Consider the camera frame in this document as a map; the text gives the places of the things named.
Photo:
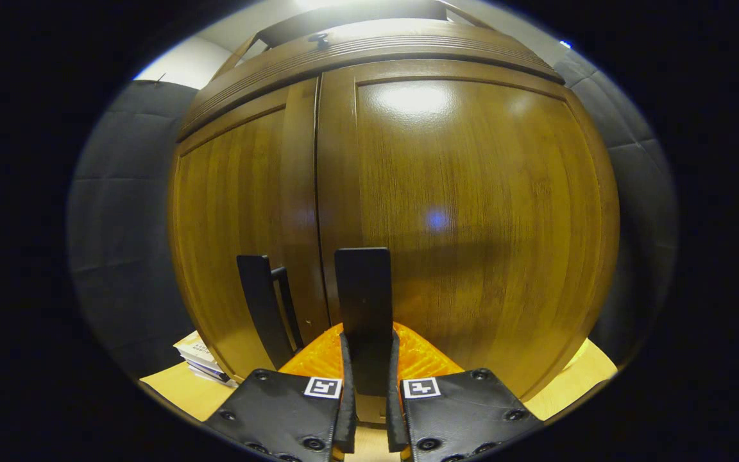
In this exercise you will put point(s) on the white paperback book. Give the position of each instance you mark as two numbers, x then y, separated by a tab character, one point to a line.
195	350
219	378
206	367

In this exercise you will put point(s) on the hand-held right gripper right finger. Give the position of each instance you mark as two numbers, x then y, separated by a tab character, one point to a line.
466	410

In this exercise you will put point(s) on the dark round drawer knob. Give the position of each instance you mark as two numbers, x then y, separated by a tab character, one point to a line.
320	40

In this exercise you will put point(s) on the wooden shoe cabinet door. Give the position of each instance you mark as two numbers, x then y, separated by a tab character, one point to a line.
485	192
235	205

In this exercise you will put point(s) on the wooden double-door shoe cabinet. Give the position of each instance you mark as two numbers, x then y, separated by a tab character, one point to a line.
292	29

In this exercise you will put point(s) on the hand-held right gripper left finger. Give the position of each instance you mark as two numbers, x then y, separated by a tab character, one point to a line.
280	410

